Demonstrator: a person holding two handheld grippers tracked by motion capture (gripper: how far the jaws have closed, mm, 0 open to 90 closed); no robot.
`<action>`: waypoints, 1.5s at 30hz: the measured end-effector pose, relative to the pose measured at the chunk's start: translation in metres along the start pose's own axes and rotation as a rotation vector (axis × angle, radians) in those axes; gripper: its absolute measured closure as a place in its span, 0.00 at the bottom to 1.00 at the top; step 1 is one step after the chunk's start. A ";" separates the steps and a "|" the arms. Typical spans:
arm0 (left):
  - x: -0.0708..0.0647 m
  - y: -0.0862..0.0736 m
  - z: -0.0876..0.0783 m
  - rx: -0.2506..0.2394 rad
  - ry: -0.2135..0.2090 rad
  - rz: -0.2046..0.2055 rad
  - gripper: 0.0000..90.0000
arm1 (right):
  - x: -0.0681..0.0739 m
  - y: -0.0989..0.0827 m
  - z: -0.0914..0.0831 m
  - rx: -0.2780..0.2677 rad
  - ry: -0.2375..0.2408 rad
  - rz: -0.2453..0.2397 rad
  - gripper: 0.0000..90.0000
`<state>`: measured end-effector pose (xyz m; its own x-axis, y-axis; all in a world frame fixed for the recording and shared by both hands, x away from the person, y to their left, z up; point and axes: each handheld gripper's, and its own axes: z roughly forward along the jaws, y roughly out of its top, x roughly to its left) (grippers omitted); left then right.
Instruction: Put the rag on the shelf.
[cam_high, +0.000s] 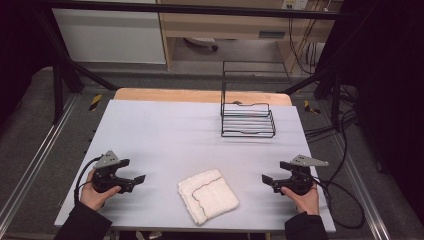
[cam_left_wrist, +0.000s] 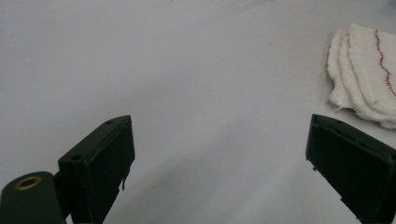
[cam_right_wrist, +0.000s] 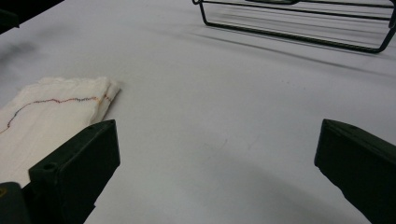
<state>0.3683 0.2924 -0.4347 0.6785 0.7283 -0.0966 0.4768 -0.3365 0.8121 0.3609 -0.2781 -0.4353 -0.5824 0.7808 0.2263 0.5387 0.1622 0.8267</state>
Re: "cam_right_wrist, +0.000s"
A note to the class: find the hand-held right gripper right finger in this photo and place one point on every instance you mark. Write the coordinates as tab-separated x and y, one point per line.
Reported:
358	161

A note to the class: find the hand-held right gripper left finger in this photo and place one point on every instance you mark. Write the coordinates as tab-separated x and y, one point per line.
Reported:
77	168

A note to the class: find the white cloth with stitching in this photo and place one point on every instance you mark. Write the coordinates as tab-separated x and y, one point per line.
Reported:
46	124

